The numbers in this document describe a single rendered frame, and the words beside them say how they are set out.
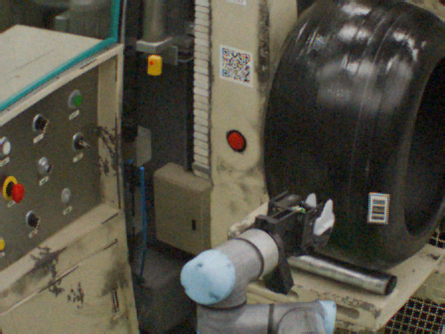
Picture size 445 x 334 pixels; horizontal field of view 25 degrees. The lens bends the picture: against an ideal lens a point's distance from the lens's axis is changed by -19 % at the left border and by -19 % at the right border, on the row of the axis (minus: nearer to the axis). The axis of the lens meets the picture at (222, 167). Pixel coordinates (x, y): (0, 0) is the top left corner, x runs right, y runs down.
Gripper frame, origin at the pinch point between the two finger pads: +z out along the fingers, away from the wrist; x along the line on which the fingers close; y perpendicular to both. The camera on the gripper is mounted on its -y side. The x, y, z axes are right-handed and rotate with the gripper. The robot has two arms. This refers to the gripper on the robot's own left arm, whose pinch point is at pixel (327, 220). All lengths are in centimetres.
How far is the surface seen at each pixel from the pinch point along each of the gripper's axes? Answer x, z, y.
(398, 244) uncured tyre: -11.4, 12.2, -6.3
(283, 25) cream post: 26.7, 24.3, 23.6
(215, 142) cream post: 37.9, 20.7, -3.6
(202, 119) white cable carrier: 41.7, 21.3, -0.3
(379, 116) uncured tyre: -7.5, 2.4, 20.2
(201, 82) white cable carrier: 42.0, 20.4, 7.7
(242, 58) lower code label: 31.5, 18.2, 16.0
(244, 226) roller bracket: 24.9, 13.3, -13.9
